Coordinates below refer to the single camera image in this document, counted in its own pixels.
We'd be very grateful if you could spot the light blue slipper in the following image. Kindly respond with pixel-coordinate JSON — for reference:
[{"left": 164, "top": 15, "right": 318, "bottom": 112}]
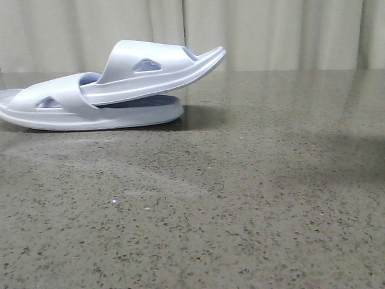
[
  {"left": 1, "top": 72, "right": 184, "bottom": 131},
  {"left": 81, "top": 40, "right": 226, "bottom": 105}
]

